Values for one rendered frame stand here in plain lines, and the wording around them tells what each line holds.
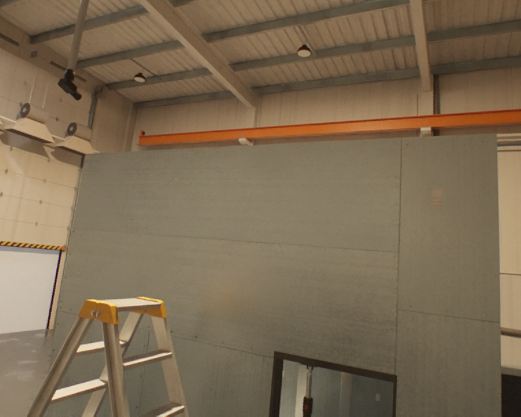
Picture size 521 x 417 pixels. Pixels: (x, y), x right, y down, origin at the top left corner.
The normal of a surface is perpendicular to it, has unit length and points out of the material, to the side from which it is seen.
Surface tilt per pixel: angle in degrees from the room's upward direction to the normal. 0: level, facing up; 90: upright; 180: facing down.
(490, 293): 90
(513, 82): 90
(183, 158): 90
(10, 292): 90
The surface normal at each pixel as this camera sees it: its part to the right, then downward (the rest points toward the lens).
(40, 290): 0.89, 0.00
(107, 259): -0.45, -0.21
